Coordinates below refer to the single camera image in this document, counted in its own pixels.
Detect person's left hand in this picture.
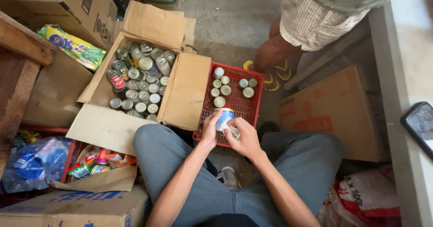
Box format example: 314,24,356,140
201,109,224,150

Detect person's right hand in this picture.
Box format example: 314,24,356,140
223,117,263,160

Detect small white cloth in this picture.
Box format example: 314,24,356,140
221,120,241,140

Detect blue white milk can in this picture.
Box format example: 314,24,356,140
215,108,235,132

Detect person's black shoe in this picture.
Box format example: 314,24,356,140
257,120,281,135

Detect red plastic crate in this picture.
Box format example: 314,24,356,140
192,63,265,148

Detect person's grey shoe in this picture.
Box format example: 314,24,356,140
216,166,243,190

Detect cluster of silver-lid cans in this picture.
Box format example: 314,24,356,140
210,67,258,108

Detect open brown cardboard carton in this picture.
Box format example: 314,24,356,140
66,0,212,156

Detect person's grey trousers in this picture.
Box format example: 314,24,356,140
131,123,344,227

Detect yellow patterned flip-flop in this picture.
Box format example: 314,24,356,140
242,60,280,92
274,59,292,82

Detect heap of assorted tins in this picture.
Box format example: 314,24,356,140
106,41,176,121

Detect orange-printed cardboard carton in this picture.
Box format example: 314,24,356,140
279,65,390,163

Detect grey wooden plank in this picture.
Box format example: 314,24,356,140
293,25,370,91

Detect heap of colourful snack packets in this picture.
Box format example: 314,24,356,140
67,147,138,180

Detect red white plastic sack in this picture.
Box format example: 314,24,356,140
316,165,402,227

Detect red crate with cardboard liner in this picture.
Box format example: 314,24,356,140
20,124,138,192

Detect blue-printed cardboard carton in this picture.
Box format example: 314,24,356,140
0,184,151,227

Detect plain brown cardboard box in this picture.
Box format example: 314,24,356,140
22,48,94,129

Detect green yellow snack pack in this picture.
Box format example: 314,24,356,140
37,24,107,71

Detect black smartphone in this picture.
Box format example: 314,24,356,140
400,101,433,161

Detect clear bag of blue packets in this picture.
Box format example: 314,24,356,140
1,137,72,194

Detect white counter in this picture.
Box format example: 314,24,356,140
368,0,433,227

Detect wooden bench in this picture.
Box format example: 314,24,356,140
0,10,57,177

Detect large printed cardboard carton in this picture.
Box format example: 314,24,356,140
0,0,118,51

